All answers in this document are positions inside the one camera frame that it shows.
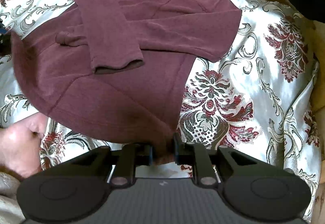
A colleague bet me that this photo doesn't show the maroon long-sleeve sweater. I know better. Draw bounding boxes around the maroon long-sleeve sweater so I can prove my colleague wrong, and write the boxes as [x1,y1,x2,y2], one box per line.
[11,0,242,154]

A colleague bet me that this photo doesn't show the bare human hand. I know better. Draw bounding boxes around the bare human hand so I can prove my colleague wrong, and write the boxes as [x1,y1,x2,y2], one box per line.
[1,112,48,180]

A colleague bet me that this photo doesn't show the white floral satin bedspread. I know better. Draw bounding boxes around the white floral satin bedspread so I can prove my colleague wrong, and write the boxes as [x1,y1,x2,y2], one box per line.
[1,0,324,223]

